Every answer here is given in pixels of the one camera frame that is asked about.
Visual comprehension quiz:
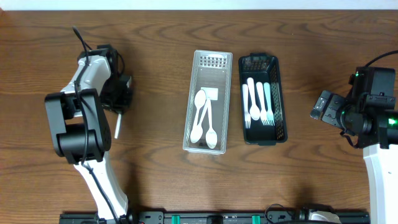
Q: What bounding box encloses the pale green plastic fork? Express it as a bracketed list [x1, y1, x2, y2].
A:
[264, 82, 275, 126]

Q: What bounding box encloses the white plastic fork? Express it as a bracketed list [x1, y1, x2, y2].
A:
[256, 82, 269, 126]
[242, 84, 251, 129]

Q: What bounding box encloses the white plastic spoon group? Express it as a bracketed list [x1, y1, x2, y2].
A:
[247, 77, 260, 121]

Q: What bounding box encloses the black plastic basket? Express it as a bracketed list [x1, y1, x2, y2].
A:
[238, 53, 288, 146]

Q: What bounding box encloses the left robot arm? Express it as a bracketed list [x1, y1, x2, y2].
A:
[45, 44, 134, 223]

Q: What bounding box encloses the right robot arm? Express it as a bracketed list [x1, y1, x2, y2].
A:
[310, 66, 397, 223]

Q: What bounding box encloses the clear plastic basket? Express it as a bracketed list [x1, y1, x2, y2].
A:
[183, 50, 233, 155]

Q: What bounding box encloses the black mounting rail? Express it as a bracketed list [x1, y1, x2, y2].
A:
[59, 211, 371, 224]

